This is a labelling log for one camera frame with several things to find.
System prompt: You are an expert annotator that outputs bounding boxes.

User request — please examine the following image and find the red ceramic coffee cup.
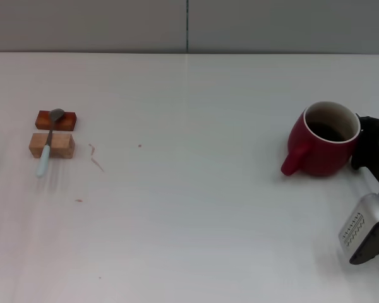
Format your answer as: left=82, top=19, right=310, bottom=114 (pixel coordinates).
left=280, top=100, right=362, bottom=177

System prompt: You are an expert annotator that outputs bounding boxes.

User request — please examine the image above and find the blue handled metal spoon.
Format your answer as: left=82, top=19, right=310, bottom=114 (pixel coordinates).
left=35, top=108, right=66, bottom=179

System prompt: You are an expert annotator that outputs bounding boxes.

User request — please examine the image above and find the dark reddish wooden block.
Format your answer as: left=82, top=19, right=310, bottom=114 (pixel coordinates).
left=35, top=110, right=78, bottom=131

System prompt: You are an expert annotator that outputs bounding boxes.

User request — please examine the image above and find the light wooden block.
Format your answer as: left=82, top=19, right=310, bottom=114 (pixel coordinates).
left=28, top=133, right=76, bottom=160

